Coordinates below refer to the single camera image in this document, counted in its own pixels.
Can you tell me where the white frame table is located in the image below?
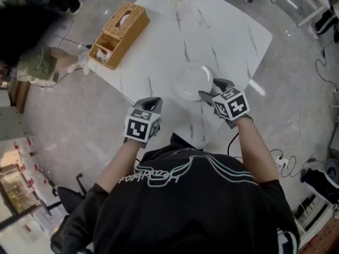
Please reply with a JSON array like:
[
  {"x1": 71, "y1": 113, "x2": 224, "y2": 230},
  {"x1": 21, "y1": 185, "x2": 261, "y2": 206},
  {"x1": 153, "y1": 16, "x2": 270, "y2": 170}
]
[{"x1": 271, "y1": 0, "x2": 332, "y2": 28}]

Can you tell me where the white tissue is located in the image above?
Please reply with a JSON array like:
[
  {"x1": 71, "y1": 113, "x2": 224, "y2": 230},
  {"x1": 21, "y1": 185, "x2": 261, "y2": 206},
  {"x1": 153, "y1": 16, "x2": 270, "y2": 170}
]
[{"x1": 116, "y1": 12, "x2": 133, "y2": 26}]

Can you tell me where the black floor cable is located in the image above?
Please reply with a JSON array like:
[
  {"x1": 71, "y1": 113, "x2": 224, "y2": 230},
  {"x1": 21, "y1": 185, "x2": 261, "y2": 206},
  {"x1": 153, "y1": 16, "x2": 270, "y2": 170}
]
[{"x1": 314, "y1": 37, "x2": 339, "y2": 91}]

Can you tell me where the brown wooden cabinet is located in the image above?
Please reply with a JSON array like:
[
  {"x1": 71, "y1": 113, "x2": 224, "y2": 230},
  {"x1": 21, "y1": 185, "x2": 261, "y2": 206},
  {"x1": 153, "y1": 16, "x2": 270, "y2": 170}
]
[{"x1": 7, "y1": 77, "x2": 31, "y2": 114}]

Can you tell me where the wicker tissue box organizer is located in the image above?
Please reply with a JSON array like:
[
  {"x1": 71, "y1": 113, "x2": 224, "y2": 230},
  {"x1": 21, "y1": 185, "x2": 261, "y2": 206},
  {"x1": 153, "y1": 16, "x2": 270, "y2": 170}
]
[{"x1": 87, "y1": 2, "x2": 151, "y2": 70}]

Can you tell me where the white power strip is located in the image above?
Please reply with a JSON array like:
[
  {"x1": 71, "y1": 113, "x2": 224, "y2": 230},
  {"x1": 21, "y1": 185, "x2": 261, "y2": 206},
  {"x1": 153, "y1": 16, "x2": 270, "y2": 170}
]
[{"x1": 275, "y1": 155, "x2": 291, "y2": 169}]

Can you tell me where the person's black printed t-shirt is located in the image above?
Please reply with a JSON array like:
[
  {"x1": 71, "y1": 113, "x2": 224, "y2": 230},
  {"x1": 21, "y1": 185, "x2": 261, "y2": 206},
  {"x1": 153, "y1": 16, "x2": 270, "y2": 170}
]
[{"x1": 50, "y1": 132, "x2": 301, "y2": 254}]

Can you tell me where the person's right forearm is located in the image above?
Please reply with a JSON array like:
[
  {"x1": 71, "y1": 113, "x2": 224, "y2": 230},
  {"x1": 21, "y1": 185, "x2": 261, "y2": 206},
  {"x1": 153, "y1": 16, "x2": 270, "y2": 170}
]
[{"x1": 234, "y1": 117, "x2": 280, "y2": 185}]

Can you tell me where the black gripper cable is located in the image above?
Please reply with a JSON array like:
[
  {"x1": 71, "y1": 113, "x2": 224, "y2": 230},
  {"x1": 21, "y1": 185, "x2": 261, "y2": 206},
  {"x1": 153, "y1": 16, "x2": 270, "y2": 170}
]
[{"x1": 226, "y1": 132, "x2": 240, "y2": 157}]

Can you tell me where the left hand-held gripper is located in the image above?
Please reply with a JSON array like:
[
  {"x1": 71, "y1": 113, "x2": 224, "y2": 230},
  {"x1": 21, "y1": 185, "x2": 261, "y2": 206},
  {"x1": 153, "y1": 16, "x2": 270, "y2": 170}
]
[{"x1": 123, "y1": 97, "x2": 164, "y2": 149}]

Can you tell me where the white crumpled napkin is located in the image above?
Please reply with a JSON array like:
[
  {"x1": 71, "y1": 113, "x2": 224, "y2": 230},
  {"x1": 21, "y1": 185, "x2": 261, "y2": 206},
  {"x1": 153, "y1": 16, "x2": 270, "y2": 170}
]
[{"x1": 95, "y1": 49, "x2": 112, "y2": 62}]

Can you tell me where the grey white round device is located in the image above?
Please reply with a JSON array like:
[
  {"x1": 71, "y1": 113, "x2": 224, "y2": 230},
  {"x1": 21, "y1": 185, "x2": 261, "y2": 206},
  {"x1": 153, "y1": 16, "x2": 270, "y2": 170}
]
[{"x1": 324, "y1": 159, "x2": 339, "y2": 189}]

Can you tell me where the group of small red items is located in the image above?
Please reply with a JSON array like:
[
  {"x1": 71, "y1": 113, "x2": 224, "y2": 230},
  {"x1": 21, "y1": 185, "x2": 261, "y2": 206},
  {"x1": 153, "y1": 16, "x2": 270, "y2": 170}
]
[{"x1": 13, "y1": 138, "x2": 54, "y2": 188}]

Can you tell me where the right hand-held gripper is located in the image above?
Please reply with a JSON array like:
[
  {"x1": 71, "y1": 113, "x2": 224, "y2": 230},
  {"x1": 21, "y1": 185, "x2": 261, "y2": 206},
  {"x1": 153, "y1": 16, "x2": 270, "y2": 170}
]
[{"x1": 198, "y1": 78, "x2": 252, "y2": 129}]

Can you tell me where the person's left forearm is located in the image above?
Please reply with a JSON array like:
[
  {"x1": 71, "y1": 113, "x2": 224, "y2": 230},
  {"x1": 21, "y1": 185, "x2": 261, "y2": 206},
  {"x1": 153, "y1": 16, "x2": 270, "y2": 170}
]
[{"x1": 96, "y1": 139, "x2": 141, "y2": 195}]

